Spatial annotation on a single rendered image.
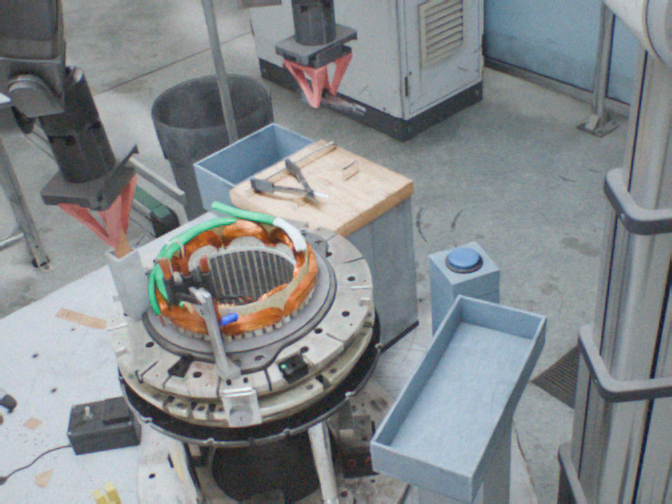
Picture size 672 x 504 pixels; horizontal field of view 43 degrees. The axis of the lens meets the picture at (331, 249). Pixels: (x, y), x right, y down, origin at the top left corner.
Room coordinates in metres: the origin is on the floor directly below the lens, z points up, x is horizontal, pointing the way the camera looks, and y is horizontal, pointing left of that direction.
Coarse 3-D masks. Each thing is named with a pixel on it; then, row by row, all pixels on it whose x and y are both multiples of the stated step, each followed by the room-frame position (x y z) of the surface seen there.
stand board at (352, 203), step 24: (312, 168) 1.11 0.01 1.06; (336, 168) 1.10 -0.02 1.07; (360, 168) 1.09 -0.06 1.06; (384, 168) 1.08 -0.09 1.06; (240, 192) 1.07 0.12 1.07; (264, 192) 1.06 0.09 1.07; (336, 192) 1.03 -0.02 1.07; (360, 192) 1.02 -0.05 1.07; (384, 192) 1.02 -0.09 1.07; (408, 192) 1.03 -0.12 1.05; (288, 216) 0.99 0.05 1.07; (312, 216) 0.98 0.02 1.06; (336, 216) 0.97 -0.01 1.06; (360, 216) 0.97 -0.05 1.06
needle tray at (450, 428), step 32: (448, 320) 0.73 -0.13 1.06; (480, 320) 0.75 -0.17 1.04; (512, 320) 0.73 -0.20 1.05; (544, 320) 0.71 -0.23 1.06; (448, 352) 0.72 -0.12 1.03; (480, 352) 0.71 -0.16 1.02; (512, 352) 0.70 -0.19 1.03; (416, 384) 0.65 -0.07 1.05; (448, 384) 0.67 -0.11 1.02; (480, 384) 0.66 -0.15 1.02; (512, 384) 0.62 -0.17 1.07; (416, 416) 0.63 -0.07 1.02; (448, 416) 0.62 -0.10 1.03; (480, 416) 0.61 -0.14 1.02; (512, 416) 0.61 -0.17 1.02; (384, 448) 0.56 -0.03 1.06; (416, 448) 0.58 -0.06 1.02; (448, 448) 0.58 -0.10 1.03; (480, 448) 0.57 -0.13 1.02; (416, 480) 0.54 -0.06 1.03; (448, 480) 0.52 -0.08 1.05; (480, 480) 0.53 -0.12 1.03
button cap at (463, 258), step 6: (456, 252) 0.88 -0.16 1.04; (462, 252) 0.88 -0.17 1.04; (468, 252) 0.88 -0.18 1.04; (474, 252) 0.88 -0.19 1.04; (450, 258) 0.87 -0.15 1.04; (456, 258) 0.87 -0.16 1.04; (462, 258) 0.87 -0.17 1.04; (468, 258) 0.87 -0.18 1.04; (474, 258) 0.86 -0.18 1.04; (450, 264) 0.87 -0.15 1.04; (456, 264) 0.86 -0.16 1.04; (462, 264) 0.86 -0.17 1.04; (468, 264) 0.86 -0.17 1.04; (474, 264) 0.86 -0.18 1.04
